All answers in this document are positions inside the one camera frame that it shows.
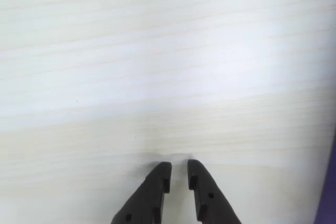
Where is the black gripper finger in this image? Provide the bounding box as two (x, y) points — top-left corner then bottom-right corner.
(187, 159), (243, 224)
(110, 161), (173, 224)

